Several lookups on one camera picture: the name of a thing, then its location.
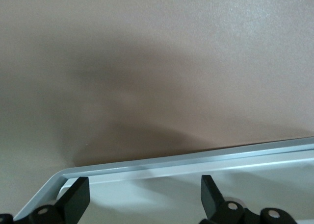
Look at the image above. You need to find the white cabinet drawer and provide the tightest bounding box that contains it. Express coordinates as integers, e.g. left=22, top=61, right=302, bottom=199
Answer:
left=13, top=137, right=314, bottom=224

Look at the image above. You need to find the black left camera mount bracket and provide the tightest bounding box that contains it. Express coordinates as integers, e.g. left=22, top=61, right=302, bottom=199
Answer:
left=0, top=200, right=299, bottom=224

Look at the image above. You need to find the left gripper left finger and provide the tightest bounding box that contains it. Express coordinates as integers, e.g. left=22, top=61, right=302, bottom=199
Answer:
left=54, top=176, right=91, bottom=224

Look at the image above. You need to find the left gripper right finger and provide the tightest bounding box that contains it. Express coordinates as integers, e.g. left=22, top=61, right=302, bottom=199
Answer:
left=201, top=174, right=226, bottom=219

